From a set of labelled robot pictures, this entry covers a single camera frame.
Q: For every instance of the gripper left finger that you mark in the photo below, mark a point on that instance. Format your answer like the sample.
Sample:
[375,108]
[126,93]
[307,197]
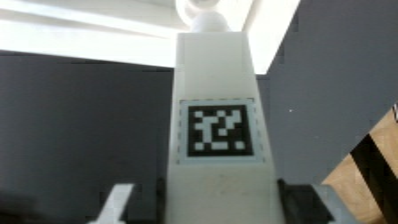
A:
[113,206]

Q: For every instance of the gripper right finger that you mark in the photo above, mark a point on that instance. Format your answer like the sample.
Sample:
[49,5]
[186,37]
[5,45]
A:
[311,204]

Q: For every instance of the white desk leg with tag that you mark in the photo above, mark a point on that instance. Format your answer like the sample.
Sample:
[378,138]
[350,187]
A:
[220,190]

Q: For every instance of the white desk top tray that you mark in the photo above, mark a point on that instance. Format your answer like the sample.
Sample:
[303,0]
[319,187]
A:
[120,30]

